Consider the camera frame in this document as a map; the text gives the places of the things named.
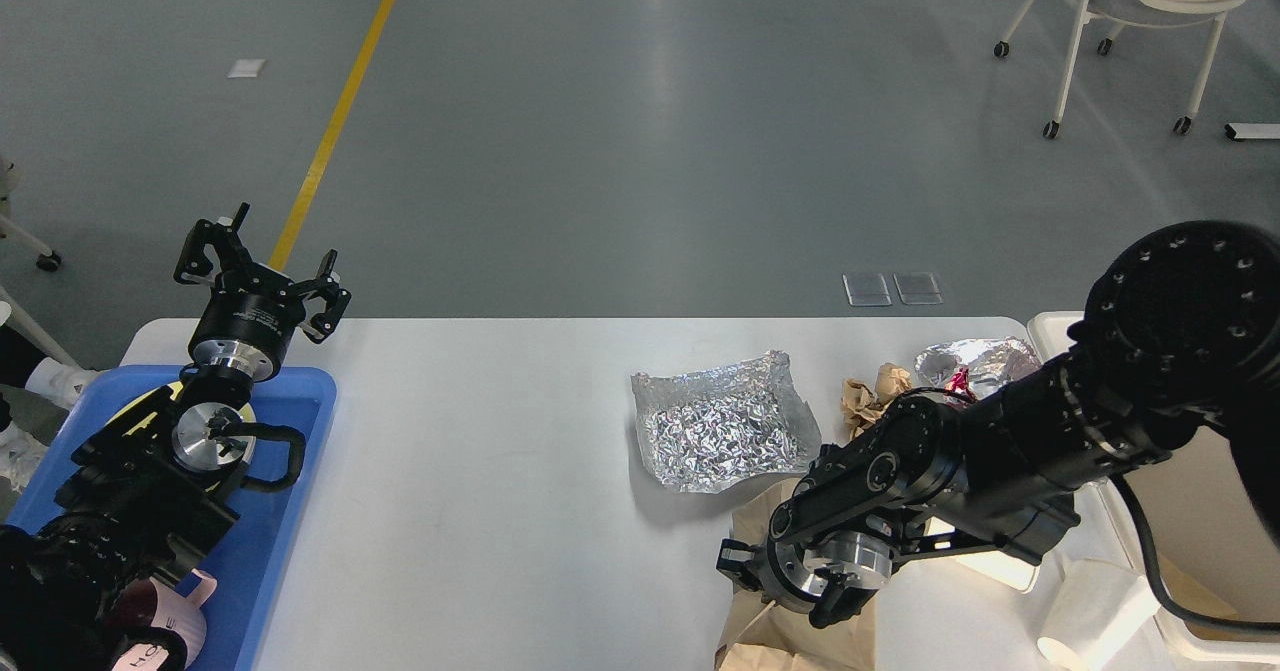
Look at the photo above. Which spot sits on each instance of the left clear floor plate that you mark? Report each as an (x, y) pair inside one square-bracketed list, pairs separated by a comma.
[(864, 290)]

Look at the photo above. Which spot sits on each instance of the blue plastic tray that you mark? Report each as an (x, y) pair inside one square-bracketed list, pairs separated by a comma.
[(249, 563)]

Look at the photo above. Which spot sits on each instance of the clear floor plate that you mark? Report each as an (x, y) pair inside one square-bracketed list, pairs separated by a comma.
[(918, 288), (864, 290)]

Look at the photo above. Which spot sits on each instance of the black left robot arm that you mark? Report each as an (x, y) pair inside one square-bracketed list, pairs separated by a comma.
[(149, 497)]

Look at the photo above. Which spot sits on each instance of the pink ribbed mug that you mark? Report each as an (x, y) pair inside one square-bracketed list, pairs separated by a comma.
[(151, 606)]

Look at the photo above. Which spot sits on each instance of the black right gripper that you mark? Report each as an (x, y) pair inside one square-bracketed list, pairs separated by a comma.
[(830, 582)]

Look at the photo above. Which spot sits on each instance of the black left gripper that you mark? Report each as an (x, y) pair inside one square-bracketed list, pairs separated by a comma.
[(247, 331)]

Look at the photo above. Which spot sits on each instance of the crumpled brown paper ball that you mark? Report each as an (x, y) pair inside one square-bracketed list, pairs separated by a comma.
[(863, 404)]

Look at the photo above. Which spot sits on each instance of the white paper cup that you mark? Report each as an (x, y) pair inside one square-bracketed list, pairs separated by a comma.
[(1099, 608), (1000, 567)]

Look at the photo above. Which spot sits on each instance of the right clear floor plate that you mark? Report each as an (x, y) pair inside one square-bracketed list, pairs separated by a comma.
[(918, 288)]

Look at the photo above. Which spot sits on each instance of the crumpled aluminium foil sheet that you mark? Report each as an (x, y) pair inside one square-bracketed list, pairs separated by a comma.
[(705, 431)]

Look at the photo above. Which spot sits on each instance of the yellow plastic plate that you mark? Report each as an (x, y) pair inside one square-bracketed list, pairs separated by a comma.
[(197, 434)]

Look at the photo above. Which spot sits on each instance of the beige plastic bin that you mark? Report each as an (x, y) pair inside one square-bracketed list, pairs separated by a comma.
[(1214, 555)]

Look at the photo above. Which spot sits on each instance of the brown paper bag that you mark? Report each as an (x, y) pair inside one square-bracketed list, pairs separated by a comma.
[(759, 634)]

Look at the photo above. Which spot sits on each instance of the person in black clothes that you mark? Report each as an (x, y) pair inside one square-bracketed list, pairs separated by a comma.
[(24, 366)]

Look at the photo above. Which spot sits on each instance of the white bar on floor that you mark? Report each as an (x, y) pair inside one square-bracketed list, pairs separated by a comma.
[(1243, 131)]

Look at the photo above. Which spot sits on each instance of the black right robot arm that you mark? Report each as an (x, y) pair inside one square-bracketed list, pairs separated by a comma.
[(1179, 334)]

